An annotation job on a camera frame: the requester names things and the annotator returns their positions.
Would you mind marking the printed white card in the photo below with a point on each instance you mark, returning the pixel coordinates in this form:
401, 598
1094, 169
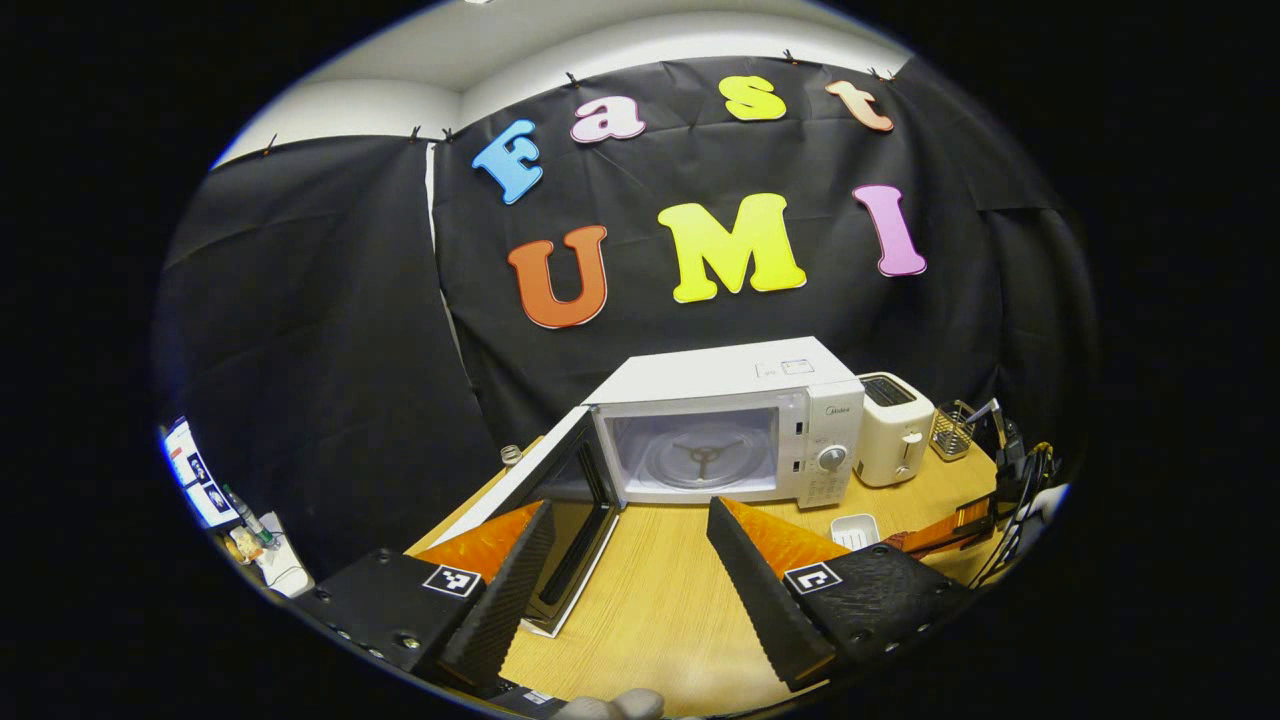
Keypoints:
200, 475

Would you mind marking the white box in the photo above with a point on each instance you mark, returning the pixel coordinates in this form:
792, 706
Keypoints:
285, 565

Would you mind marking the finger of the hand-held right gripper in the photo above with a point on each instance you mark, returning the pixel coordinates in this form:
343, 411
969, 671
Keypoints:
965, 535
975, 512

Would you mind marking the cream toaster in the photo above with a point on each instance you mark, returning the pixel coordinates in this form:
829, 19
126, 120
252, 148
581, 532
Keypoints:
890, 440

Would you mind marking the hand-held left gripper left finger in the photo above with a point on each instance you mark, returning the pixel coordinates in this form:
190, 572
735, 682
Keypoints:
510, 590

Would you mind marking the white rectangular tray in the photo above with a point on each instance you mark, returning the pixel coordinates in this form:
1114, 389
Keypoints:
855, 530

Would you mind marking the black backdrop cloth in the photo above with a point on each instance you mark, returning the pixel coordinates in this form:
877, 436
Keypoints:
300, 350

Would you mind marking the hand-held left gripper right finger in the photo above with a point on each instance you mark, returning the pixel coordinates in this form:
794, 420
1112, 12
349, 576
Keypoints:
760, 600

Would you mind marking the green capped bottle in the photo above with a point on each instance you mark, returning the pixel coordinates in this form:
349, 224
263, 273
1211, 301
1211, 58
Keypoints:
248, 518

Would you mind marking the white microwave oven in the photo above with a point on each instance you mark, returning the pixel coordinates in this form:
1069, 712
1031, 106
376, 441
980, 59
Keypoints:
720, 375

